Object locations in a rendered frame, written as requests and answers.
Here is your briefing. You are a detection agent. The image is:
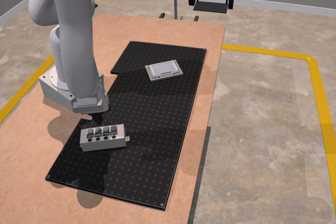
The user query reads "white operator panel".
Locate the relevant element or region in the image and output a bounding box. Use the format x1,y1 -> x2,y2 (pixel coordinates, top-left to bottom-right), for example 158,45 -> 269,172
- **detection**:
80,124 -> 130,152

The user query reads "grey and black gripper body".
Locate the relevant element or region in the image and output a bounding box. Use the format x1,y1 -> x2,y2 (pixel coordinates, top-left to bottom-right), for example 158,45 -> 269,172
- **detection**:
83,83 -> 109,114

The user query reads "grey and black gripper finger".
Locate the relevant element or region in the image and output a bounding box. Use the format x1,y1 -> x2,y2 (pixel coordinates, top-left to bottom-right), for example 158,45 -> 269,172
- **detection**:
97,106 -> 111,125
88,113 -> 99,125

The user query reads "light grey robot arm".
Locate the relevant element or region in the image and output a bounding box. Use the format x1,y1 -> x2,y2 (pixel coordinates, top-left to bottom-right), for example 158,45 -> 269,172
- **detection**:
28,0 -> 103,113

